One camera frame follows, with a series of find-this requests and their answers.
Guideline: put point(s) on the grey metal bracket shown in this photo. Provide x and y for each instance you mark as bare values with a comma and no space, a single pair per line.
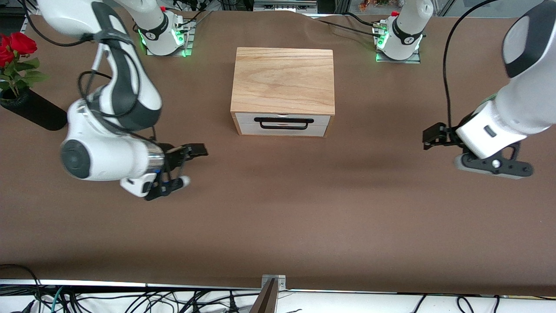
281,283

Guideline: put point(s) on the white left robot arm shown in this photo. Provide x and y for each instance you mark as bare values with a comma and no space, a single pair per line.
521,104

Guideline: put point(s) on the dark angled post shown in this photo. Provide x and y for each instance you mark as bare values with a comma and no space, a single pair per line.
265,302

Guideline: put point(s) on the brown table cover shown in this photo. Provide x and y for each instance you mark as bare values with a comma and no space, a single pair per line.
278,217

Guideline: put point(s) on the aluminium frame profile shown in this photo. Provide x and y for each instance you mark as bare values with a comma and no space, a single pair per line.
37,5

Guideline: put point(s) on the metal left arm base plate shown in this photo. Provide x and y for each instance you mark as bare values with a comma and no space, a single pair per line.
412,60

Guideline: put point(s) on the red roses with green leaves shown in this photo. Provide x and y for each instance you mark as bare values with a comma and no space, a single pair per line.
21,42

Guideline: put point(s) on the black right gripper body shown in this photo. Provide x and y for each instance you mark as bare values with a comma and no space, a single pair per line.
172,158

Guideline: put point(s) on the wooden drawer cabinet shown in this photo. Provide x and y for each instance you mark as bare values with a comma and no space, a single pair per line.
282,80

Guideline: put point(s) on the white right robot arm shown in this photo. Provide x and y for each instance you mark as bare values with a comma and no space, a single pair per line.
108,161

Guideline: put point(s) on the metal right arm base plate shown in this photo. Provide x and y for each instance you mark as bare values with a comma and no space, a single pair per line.
189,41

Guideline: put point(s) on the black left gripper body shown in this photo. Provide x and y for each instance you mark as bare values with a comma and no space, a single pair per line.
451,131

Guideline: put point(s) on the grey power strip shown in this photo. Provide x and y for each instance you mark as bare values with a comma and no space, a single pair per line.
282,6

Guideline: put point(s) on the wooden drawer with white front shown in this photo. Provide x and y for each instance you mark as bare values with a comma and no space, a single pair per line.
247,128

